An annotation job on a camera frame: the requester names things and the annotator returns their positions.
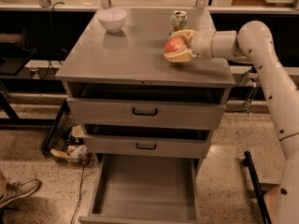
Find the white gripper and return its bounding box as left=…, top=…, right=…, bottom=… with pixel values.
left=164, top=29, right=215, bottom=63

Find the red apple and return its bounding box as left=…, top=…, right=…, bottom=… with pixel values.
left=164, top=37, right=187, bottom=53

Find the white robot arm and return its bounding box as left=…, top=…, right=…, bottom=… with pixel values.
left=164, top=21, right=299, bottom=224

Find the grey drawer cabinet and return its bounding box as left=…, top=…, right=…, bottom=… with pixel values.
left=55, top=7, right=236, bottom=161

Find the top grey drawer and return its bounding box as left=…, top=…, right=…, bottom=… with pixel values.
left=67, top=84, right=225, bottom=130

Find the grey drawer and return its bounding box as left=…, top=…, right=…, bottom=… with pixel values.
left=67, top=84, right=225, bottom=130
left=78, top=154, right=201, bottom=224
left=83, top=124, right=210, bottom=159

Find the middle grey drawer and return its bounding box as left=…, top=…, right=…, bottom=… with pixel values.
left=83, top=124, right=210, bottom=159

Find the bottom grey drawer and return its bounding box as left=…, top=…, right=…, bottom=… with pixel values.
left=78, top=154, right=201, bottom=224

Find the green white soda can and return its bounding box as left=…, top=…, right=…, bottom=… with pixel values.
left=169, top=10, right=188, bottom=34

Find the black power adapter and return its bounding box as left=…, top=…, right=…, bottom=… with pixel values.
left=250, top=66, right=257, bottom=74

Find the white bowl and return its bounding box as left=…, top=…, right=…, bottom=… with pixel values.
left=96, top=8, right=127, bottom=33

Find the black metal bar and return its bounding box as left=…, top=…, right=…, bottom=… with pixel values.
left=243, top=151, right=272, bottom=224

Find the cardboard box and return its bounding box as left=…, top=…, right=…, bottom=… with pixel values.
left=263, top=187, right=279, bottom=224

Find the grey sneaker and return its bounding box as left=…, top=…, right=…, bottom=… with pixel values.
left=0, top=179, right=40, bottom=208

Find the wire basket with trash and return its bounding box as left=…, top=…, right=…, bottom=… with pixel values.
left=41, top=111, right=92, bottom=165

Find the black floor cable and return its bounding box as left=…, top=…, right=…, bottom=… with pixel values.
left=69, top=163, right=87, bottom=224

